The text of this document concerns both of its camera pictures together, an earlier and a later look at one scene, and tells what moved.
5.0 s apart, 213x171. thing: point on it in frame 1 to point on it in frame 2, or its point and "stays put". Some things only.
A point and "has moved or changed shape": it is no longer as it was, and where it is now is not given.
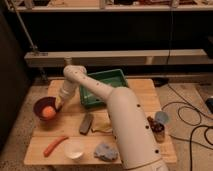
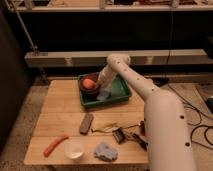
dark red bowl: x=43 y=102 to x=89 y=93
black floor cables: x=198 y=112 stays put
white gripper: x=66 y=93 to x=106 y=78
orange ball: x=49 y=112 has moved or changed shape
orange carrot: x=53 y=145 stays put
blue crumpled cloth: x=106 y=151 stays put
